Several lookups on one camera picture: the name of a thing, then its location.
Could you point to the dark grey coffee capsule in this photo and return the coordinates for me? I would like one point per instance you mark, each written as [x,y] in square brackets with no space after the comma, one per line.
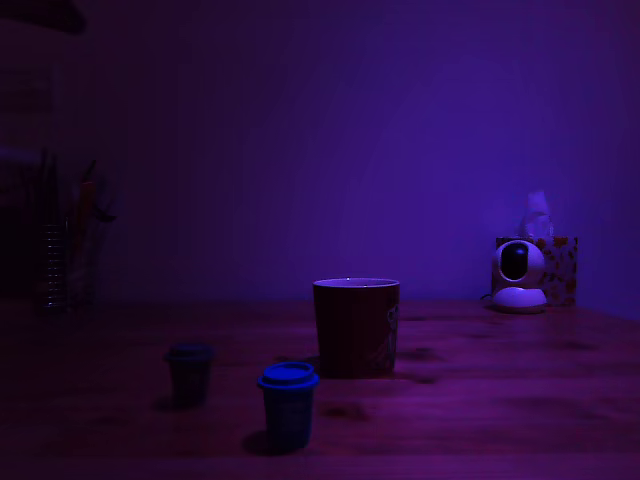
[189,380]

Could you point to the white tissue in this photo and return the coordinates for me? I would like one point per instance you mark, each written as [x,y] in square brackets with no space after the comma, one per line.
[536,215]

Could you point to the dark box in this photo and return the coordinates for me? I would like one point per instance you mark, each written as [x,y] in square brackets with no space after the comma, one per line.
[17,225]

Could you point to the red kitchen tool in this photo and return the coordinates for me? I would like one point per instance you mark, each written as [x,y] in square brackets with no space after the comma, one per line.
[86,200]

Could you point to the small white round camera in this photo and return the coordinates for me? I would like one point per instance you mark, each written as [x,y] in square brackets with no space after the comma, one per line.
[520,297]

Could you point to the floral tissue box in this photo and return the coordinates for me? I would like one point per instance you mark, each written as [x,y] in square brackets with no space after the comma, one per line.
[562,270]

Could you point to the blue coffee capsule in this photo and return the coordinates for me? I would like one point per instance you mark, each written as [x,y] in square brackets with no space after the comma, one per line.
[287,415]

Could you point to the black slanted kitchen tool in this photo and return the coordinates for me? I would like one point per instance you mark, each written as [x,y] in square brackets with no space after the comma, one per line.
[90,171]

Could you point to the red ceramic mug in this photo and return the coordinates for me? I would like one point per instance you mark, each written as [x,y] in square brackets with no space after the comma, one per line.
[350,330]

